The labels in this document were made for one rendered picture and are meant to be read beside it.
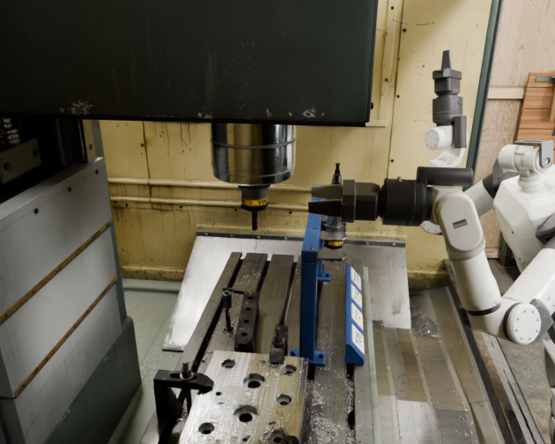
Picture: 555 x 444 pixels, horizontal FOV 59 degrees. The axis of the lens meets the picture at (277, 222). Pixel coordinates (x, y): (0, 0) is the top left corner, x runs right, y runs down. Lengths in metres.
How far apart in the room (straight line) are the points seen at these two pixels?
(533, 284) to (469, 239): 0.22
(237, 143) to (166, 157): 1.26
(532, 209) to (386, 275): 0.85
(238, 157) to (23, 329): 0.54
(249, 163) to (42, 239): 0.47
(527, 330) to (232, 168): 0.62
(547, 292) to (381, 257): 1.06
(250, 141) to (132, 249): 1.54
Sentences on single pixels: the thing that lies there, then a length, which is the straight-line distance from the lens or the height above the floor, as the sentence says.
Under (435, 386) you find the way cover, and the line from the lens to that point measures 1.60.
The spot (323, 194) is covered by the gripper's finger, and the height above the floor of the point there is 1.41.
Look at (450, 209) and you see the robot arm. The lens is 0.92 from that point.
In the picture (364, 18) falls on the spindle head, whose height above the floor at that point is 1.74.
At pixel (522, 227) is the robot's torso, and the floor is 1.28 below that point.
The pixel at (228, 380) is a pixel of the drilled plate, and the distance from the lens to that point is 1.16.
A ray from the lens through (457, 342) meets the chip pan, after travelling 1.91.
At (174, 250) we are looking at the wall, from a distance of 2.25.
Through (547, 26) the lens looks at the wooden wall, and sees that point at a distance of 3.79.
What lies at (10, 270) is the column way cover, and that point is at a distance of 1.03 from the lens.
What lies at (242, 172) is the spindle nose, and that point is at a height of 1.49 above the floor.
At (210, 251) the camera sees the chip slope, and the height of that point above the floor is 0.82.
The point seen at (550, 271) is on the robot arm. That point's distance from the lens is 1.12.
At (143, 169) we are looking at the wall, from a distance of 2.15.
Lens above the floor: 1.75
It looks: 23 degrees down
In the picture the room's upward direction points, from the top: straight up
